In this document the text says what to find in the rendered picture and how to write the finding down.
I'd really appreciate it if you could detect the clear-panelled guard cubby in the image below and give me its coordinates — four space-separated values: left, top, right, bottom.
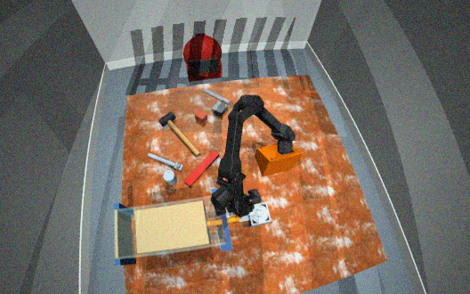
113 195 228 265

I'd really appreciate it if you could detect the white flat bar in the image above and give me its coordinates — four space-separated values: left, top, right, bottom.
203 89 230 104

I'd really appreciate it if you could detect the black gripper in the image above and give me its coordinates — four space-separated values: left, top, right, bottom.
215 188 261 216

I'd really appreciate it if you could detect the grey metal rod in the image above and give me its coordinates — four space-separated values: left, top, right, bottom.
148 153 183 170

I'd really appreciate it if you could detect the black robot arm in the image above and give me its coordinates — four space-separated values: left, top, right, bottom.
211 94 296 217

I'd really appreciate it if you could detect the grey cylinder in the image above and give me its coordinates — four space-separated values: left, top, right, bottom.
163 170 177 185

